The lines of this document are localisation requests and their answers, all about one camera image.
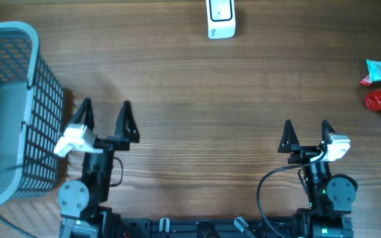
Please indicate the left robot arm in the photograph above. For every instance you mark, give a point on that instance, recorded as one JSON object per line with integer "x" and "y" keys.
{"x": 80, "y": 199}

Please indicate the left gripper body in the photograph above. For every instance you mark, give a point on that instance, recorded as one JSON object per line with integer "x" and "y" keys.
{"x": 116, "y": 143}

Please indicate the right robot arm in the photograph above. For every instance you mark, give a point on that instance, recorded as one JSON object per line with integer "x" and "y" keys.
{"x": 330, "y": 196}

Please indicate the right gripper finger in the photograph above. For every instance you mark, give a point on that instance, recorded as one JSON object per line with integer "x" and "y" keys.
{"x": 289, "y": 142}
{"x": 326, "y": 130}

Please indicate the white barcode scanner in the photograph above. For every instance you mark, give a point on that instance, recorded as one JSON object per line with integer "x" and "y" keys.
{"x": 221, "y": 19}

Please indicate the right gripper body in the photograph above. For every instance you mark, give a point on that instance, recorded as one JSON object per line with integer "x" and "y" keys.
{"x": 304, "y": 155}

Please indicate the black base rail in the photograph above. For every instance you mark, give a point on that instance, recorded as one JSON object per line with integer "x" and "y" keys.
{"x": 238, "y": 227}

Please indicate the grey plastic mesh basket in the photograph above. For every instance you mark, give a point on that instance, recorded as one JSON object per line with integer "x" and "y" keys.
{"x": 31, "y": 115}

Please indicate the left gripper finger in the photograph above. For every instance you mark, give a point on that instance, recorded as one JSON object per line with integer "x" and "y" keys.
{"x": 84, "y": 115}
{"x": 126, "y": 128}

